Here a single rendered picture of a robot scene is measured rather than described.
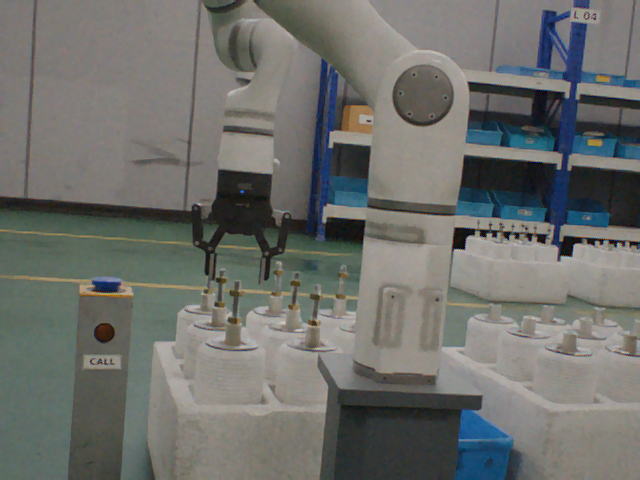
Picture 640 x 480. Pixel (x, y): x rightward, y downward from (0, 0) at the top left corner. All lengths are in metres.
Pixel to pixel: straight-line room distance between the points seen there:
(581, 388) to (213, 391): 0.57
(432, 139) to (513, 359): 0.69
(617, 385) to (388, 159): 0.71
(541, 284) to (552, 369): 2.33
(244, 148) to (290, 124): 5.29
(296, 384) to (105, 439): 0.27
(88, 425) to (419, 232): 0.57
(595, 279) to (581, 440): 2.56
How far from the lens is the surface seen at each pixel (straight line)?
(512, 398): 1.33
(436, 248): 0.78
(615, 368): 1.36
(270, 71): 1.05
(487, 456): 1.27
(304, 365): 1.10
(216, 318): 1.22
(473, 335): 1.50
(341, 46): 0.84
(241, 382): 1.08
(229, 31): 1.08
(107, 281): 1.10
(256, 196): 1.06
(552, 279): 3.64
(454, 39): 6.68
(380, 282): 0.78
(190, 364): 1.21
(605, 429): 1.31
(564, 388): 1.30
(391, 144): 0.77
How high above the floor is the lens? 0.51
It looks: 5 degrees down
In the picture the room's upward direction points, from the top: 5 degrees clockwise
